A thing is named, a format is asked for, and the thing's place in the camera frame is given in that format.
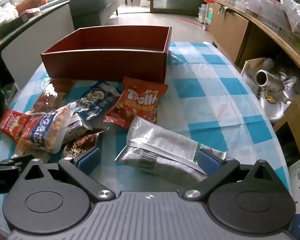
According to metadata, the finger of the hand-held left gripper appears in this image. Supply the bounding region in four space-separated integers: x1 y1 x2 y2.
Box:
0 155 35 167

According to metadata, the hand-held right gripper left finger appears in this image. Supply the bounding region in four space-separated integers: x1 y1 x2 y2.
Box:
14 147 116 202

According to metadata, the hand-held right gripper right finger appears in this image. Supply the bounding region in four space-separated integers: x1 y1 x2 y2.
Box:
182 148 289 202

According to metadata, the brown silver snack packet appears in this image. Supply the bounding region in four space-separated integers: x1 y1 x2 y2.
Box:
64 127 109 160

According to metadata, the bright red snack packet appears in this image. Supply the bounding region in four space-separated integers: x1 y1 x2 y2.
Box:
0 109 33 143

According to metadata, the orange noodle snack packet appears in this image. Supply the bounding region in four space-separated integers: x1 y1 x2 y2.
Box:
15 102 77 155

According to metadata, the silver foil snack packet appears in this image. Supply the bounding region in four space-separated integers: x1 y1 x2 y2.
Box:
114 116 227 183

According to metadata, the blue snack packet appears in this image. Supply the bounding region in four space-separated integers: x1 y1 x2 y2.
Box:
74 80 123 128

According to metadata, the red gummy candy packet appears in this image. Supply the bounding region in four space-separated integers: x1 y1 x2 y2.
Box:
104 76 168 130

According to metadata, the red cardboard box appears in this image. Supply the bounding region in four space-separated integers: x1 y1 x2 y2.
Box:
41 26 172 84

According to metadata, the blue white checked tablecloth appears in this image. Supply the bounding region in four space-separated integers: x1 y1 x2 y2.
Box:
0 41 290 233

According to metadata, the brown clear snack packet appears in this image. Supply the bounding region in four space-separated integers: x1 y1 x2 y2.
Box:
32 78 75 113

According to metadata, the silver metal flask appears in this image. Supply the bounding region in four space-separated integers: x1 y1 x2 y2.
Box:
255 69 300 93

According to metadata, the white open box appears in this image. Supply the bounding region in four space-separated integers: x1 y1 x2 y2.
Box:
242 57 273 75

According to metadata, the black tray box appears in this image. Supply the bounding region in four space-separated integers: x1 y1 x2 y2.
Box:
0 14 30 38

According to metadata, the wooden cabinet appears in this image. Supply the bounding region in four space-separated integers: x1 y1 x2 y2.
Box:
209 0 300 170

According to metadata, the plastic drawer unit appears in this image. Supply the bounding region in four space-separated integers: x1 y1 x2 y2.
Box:
197 4 213 24

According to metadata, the grey green sofa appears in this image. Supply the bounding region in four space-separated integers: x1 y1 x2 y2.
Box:
62 0 120 25

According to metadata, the orange red bag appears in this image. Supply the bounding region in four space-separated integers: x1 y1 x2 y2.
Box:
16 0 50 15

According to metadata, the clear plastic rack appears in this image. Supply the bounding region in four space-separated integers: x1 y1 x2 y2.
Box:
220 0 300 40

